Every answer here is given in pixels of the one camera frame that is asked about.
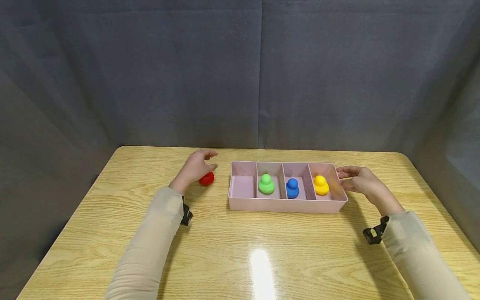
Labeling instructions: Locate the person's left hand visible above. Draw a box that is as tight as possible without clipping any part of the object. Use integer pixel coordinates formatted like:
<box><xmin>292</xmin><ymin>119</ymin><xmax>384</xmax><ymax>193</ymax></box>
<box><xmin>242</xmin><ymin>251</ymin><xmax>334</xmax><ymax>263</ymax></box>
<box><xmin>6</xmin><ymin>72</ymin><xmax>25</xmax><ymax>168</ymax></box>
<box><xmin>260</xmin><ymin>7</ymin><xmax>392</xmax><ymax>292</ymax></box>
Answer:
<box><xmin>169</xmin><ymin>150</ymin><xmax>218</xmax><ymax>197</ymax></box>

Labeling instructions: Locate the person's right hand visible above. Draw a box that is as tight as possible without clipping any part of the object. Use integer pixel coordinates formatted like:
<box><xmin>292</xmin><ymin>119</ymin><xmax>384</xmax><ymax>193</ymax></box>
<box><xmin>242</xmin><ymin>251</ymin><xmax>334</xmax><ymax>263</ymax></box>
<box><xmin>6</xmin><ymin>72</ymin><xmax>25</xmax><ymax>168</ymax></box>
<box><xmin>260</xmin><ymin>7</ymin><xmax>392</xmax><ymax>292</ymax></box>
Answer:
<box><xmin>336</xmin><ymin>165</ymin><xmax>406</xmax><ymax>218</ymax></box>

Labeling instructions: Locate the person's left forearm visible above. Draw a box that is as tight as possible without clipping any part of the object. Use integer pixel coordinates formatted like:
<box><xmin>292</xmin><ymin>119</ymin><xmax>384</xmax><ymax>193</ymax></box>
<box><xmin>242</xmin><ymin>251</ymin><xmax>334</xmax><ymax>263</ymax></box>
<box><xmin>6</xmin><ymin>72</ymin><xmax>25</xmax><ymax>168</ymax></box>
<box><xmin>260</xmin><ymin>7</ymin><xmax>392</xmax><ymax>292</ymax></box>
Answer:
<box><xmin>105</xmin><ymin>186</ymin><xmax>185</xmax><ymax>300</ymax></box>

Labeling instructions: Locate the person's right forearm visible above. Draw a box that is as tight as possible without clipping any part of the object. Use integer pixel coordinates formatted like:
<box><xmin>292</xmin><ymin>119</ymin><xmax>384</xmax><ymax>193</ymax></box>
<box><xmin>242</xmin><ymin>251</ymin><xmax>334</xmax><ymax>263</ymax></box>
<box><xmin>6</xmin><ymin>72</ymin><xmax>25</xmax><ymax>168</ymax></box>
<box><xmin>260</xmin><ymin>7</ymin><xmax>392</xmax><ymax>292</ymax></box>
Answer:
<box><xmin>380</xmin><ymin>210</ymin><xmax>474</xmax><ymax>300</ymax></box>

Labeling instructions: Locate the black wrist band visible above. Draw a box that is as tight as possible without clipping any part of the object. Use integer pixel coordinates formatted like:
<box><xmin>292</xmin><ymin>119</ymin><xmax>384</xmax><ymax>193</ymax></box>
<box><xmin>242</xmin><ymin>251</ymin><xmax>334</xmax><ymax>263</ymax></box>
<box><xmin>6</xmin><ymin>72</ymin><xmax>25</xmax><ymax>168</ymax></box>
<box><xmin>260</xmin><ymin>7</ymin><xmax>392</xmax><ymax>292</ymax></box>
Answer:
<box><xmin>362</xmin><ymin>215</ymin><xmax>391</xmax><ymax>245</ymax></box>
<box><xmin>180</xmin><ymin>196</ymin><xmax>194</xmax><ymax>227</ymax></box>

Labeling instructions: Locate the yellow toy duck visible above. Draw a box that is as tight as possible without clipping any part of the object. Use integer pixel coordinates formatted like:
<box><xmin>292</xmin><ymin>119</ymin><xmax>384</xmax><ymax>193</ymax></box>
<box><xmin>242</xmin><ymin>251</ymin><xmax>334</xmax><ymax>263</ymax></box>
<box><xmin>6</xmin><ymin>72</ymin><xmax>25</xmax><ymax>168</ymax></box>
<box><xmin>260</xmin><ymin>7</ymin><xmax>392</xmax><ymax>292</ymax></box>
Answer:
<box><xmin>313</xmin><ymin>175</ymin><xmax>330</xmax><ymax>196</ymax></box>

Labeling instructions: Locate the blue toy duck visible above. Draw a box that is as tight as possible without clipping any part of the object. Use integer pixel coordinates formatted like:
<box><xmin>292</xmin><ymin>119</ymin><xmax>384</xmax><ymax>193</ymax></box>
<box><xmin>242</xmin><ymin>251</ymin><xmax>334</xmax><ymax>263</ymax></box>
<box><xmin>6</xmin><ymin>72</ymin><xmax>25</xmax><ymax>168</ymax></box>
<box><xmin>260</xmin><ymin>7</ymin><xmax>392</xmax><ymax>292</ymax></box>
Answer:
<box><xmin>285</xmin><ymin>178</ymin><xmax>300</xmax><ymax>199</ymax></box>

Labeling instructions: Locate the green toy duck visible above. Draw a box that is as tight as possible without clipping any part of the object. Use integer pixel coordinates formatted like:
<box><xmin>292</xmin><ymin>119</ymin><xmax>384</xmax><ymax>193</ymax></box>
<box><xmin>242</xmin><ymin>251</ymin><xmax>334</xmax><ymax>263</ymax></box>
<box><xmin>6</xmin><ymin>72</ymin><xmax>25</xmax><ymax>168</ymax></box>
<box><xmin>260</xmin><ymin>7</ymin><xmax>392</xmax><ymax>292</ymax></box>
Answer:
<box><xmin>258</xmin><ymin>174</ymin><xmax>275</xmax><ymax>195</ymax></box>

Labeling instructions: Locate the pink divided tray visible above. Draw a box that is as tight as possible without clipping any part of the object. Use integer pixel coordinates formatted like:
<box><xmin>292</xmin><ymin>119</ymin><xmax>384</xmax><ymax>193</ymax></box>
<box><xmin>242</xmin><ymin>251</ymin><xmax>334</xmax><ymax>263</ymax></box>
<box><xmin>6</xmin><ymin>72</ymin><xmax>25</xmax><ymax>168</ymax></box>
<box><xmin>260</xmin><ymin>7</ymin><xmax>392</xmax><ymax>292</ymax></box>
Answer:
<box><xmin>227</xmin><ymin>160</ymin><xmax>349</xmax><ymax>214</ymax></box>

